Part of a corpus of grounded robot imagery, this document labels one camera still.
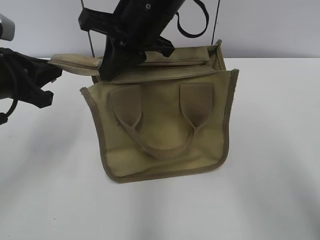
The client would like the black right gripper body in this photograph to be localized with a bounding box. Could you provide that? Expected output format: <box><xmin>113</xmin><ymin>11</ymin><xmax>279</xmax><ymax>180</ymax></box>
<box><xmin>78</xmin><ymin>0</ymin><xmax>184</xmax><ymax>51</ymax></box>

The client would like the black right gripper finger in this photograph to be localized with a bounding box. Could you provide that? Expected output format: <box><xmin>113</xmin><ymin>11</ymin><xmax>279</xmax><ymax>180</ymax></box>
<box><xmin>154</xmin><ymin>36</ymin><xmax>175</xmax><ymax>58</ymax></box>
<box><xmin>98</xmin><ymin>36</ymin><xmax>146</xmax><ymax>81</ymax></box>

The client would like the right black wall cable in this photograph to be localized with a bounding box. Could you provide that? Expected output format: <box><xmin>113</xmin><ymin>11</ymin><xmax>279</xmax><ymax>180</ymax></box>
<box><xmin>209</xmin><ymin>0</ymin><xmax>221</xmax><ymax>46</ymax></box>

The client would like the khaki yellow canvas bag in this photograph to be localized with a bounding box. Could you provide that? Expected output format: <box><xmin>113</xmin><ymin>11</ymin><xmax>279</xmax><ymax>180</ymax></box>
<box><xmin>49</xmin><ymin>40</ymin><xmax>239</xmax><ymax>183</ymax></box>

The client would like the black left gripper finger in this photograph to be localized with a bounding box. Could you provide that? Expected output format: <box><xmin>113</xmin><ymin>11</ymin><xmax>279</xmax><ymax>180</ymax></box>
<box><xmin>28</xmin><ymin>57</ymin><xmax>63</xmax><ymax>88</ymax></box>
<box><xmin>21</xmin><ymin>86</ymin><xmax>54</xmax><ymax>109</ymax></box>

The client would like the left black wall cable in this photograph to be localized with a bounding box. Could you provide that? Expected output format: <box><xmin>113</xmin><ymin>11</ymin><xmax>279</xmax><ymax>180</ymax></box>
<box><xmin>80</xmin><ymin>0</ymin><xmax>96</xmax><ymax>59</ymax></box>

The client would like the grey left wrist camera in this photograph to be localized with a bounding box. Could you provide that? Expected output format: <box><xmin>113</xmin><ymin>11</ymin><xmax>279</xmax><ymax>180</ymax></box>
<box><xmin>0</xmin><ymin>14</ymin><xmax>15</xmax><ymax>41</ymax></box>

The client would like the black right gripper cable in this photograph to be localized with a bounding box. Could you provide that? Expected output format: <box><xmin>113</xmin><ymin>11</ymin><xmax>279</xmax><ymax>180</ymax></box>
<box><xmin>176</xmin><ymin>0</ymin><xmax>210</xmax><ymax>40</ymax></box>

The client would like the black wall cable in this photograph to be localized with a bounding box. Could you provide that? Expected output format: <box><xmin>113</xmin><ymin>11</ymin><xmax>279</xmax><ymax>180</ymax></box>
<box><xmin>209</xmin><ymin>0</ymin><xmax>221</xmax><ymax>46</ymax></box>
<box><xmin>80</xmin><ymin>0</ymin><xmax>96</xmax><ymax>59</ymax></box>

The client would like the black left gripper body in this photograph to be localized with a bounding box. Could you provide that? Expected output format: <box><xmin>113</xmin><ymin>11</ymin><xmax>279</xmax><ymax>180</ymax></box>
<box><xmin>0</xmin><ymin>48</ymin><xmax>34</xmax><ymax>100</ymax></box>

